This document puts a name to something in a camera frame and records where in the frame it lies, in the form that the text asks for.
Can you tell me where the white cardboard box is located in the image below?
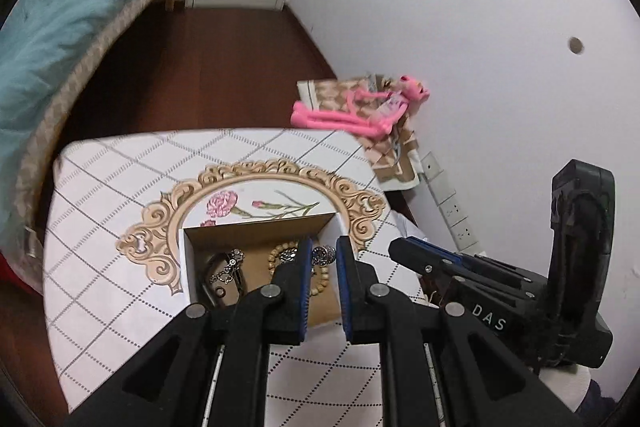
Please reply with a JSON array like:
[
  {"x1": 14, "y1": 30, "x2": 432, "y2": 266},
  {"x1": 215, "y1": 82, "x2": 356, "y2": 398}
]
[{"x1": 178, "y1": 211, "x2": 347, "y2": 305}]

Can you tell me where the wooden bead bracelet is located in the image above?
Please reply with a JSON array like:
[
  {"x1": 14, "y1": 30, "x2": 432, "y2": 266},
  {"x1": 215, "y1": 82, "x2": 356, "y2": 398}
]
[{"x1": 267, "y1": 241, "x2": 332, "y2": 299}]

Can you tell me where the white power strip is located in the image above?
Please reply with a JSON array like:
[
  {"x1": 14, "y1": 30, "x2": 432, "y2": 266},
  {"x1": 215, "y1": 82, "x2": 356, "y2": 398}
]
[{"x1": 421, "y1": 150, "x2": 486, "y2": 257}]

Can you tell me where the silver crystal bracelet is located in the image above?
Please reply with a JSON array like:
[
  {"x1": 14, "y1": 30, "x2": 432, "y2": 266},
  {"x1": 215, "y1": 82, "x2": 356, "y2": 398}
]
[{"x1": 278, "y1": 244, "x2": 339, "y2": 266}]

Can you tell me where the white patterned tablecloth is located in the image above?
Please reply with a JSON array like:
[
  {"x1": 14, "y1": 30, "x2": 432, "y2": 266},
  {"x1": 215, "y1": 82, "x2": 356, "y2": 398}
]
[{"x1": 43, "y1": 129, "x2": 425, "y2": 407}]

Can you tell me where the pink panther plush toy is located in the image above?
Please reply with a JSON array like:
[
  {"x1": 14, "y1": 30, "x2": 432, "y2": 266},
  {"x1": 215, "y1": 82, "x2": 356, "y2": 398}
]
[{"x1": 290, "y1": 76, "x2": 430, "y2": 141}]

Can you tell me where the black watch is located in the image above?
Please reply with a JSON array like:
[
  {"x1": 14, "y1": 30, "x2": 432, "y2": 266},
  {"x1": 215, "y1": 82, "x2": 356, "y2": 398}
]
[{"x1": 201, "y1": 248, "x2": 247, "y2": 309}]

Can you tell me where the bed with patterned mattress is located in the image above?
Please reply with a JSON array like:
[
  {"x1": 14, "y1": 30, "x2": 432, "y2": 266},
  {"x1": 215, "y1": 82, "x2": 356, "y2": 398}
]
[{"x1": 1, "y1": 0, "x2": 153, "y2": 291}]

